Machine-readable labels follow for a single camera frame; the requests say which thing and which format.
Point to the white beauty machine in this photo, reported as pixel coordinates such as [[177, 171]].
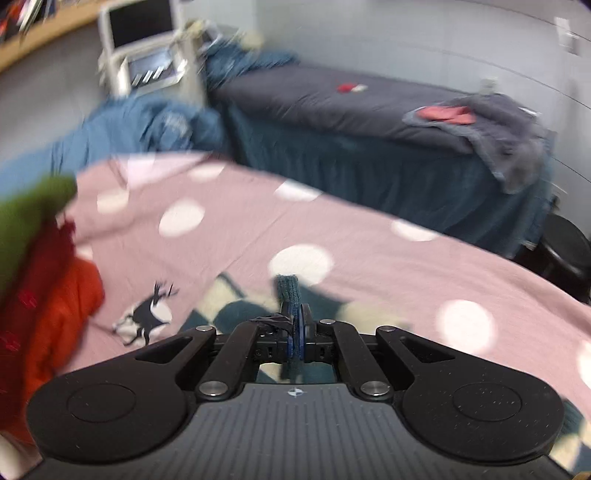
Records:
[[152, 67]]

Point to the teal and cream checkered sweater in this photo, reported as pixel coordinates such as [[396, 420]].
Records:
[[287, 288]]

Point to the blue duvet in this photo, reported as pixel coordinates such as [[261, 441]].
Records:
[[115, 129]]

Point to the black round stool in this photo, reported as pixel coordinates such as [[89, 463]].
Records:
[[564, 249]]

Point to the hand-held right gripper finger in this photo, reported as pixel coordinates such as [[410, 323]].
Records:
[[289, 342], [301, 333]]

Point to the dark red buttoned garment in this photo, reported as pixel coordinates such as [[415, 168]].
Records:
[[41, 277]]

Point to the pink polka dot blanket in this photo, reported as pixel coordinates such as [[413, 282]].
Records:
[[369, 286]]

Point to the wooden shelf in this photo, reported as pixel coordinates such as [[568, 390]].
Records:
[[46, 42]]

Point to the grey towel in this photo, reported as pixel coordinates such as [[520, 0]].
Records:
[[508, 138]]

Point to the white wall socket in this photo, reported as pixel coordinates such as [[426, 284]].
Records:
[[488, 86]]

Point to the white wall plate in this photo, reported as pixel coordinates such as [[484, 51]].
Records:
[[568, 34]]

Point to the small red and white object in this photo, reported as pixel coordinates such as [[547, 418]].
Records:
[[351, 87]]

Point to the massage bed with grey sheet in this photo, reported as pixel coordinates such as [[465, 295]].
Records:
[[300, 97]]

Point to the orange garment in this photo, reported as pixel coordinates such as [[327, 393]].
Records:
[[69, 304]]

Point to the green fleece garment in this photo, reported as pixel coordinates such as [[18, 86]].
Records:
[[27, 217]]

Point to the crumpled teal cloth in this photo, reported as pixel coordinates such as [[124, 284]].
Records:
[[240, 62]]

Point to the white framed monitor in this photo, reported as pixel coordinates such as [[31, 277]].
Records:
[[138, 21]]

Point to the red cloth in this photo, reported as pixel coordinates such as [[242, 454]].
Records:
[[443, 114]]

